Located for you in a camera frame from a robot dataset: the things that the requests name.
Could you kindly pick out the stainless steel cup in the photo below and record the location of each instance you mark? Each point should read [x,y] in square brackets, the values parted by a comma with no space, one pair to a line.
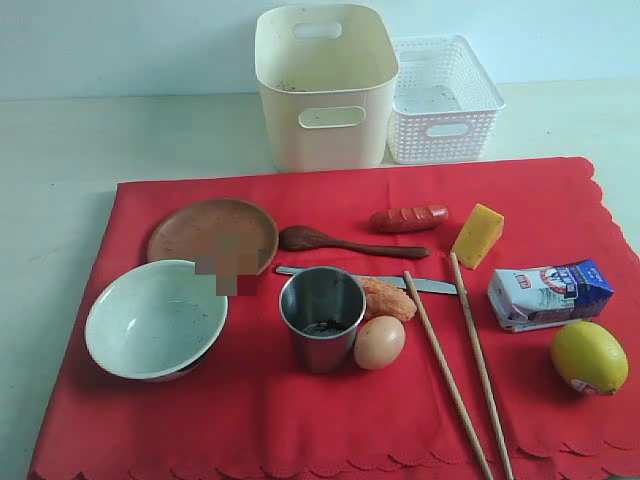
[323,307]

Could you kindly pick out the orange fried food piece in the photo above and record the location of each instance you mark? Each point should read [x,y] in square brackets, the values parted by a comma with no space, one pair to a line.
[385,299]

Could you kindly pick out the red sausage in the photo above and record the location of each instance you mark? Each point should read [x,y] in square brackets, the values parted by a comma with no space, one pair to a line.
[408,219]

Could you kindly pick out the brown egg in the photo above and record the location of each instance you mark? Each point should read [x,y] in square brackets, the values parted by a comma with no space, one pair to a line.
[379,342]

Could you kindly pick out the yellow cheese wedge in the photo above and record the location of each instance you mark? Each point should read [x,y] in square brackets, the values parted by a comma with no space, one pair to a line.
[480,232]

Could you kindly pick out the blue white milk carton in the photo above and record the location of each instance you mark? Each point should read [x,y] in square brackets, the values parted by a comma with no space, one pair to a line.
[549,296]

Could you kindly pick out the yellow lemon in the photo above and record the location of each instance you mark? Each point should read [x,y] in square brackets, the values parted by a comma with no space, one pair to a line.
[589,358]

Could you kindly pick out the dark wooden spoon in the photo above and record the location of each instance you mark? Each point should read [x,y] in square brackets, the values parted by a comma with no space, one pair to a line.
[303,238]

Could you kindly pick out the brown wooden plate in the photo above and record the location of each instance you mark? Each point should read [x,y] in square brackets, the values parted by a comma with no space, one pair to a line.
[231,239]

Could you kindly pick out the steel table knife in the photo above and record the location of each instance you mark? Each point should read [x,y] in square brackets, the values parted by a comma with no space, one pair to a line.
[421,284]

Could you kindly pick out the cream plastic bin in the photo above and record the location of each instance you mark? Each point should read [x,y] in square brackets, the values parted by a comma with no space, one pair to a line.
[326,75]

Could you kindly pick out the red scalloped table cloth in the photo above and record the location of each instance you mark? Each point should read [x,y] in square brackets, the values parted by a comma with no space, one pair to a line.
[251,411]

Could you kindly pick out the white perforated plastic basket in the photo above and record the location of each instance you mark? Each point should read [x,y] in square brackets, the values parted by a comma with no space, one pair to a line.
[445,105]

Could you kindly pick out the white ceramic bowl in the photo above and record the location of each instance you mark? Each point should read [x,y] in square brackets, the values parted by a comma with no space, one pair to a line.
[155,323]

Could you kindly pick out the right wooden chopstick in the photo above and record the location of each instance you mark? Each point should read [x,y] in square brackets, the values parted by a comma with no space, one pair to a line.
[482,368]

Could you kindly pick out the wooden chopstick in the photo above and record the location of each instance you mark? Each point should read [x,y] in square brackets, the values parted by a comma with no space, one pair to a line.
[482,368]
[449,379]

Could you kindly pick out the left wooden chopstick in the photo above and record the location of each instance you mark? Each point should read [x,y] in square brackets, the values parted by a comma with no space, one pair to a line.
[449,379]

